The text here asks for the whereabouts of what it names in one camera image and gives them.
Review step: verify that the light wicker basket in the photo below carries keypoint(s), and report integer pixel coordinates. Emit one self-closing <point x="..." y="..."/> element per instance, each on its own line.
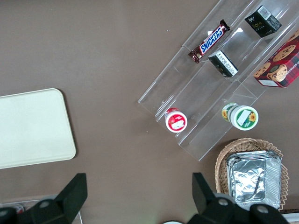
<point x="220" y="163"/>

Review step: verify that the Snickers chocolate bar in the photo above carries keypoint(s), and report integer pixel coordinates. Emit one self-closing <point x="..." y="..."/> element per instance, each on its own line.
<point x="210" y="40"/>

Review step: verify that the black box white label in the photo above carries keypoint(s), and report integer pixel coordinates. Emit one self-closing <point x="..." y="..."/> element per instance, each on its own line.
<point x="224" y="64"/>

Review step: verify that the red cola bottle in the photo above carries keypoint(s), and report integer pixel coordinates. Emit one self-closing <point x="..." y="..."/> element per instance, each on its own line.
<point x="19" y="209"/>

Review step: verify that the black box gold lettering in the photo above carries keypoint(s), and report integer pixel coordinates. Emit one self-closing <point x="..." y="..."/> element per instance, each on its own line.
<point x="260" y="23"/>

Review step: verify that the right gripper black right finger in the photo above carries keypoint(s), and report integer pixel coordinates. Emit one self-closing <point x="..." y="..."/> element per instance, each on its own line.
<point x="205" y="203"/>

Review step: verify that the red lidded white cup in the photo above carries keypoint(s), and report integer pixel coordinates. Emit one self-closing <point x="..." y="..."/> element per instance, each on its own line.
<point x="176" y="121"/>

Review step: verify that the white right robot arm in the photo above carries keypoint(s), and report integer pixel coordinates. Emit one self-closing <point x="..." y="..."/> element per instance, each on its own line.
<point x="171" y="222"/>

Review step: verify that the white snack bin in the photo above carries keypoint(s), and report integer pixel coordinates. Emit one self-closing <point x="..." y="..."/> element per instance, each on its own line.
<point x="293" y="219"/>

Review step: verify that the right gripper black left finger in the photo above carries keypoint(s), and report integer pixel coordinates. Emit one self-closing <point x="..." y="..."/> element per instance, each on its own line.
<point x="67" y="200"/>

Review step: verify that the clear acrylic stepped shelf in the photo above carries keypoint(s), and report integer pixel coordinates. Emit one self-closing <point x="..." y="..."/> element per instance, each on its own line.
<point x="205" y="93"/>

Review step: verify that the silver foil tray stack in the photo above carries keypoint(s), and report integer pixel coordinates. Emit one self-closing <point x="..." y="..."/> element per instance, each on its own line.
<point x="250" y="179"/>

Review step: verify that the cream rectangular plastic tray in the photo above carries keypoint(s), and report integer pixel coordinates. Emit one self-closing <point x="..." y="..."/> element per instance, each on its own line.
<point x="32" y="128"/>

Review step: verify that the red tartan cookie box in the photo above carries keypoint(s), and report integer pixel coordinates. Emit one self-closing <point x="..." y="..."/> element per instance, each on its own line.
<point x="280" y="67"/>

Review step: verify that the green sunflower white cup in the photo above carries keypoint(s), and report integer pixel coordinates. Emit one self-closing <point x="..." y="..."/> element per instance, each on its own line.
<point x="244" y="117"/>

